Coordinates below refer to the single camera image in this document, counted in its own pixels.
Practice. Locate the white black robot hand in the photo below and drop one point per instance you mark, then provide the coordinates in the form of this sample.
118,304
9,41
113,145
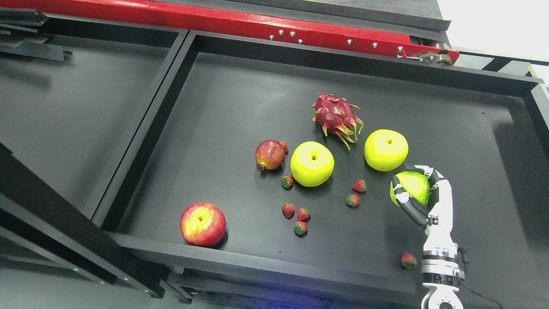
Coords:
439,219

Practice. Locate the red metal beam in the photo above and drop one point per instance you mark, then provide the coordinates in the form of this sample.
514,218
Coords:
248,24

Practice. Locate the strawberry right lower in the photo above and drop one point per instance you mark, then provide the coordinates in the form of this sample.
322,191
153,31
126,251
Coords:
352,201

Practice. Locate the yellow apple right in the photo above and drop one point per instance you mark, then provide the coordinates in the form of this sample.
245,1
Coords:
385,150

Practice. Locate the strawberry front right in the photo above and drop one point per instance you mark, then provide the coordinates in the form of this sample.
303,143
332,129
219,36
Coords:
303,214

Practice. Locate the green apple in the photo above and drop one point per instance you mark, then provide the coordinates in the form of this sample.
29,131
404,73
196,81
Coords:
416,184

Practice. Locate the black metal shelf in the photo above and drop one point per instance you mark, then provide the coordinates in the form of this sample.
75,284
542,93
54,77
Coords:
271,174

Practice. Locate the strawberry near robot wrist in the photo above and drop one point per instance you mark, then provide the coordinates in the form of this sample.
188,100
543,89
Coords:
409,261

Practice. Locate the strawberry right upper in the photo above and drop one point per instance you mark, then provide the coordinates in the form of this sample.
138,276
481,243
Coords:
359,186

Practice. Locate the red pomegranate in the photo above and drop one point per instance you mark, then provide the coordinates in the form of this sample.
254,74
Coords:
270,154

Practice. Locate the red apple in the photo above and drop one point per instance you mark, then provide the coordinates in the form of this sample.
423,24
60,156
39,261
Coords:
203,224

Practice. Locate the yellow apple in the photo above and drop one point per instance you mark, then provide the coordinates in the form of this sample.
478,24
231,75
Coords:
385,150
312,164

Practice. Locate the strawberry front left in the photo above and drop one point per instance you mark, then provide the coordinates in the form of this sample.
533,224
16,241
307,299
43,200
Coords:
288,210

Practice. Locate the pink dragon fruit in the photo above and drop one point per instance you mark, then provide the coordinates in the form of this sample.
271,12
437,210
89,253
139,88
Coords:
336,115

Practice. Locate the strawberry beside left apple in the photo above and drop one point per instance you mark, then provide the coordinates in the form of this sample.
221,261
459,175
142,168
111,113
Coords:
287,182

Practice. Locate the yellow apple left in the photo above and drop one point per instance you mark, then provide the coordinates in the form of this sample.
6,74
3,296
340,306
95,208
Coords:
312,164

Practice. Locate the strawberry front lowest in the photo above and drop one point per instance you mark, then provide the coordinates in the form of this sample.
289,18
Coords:
300,228

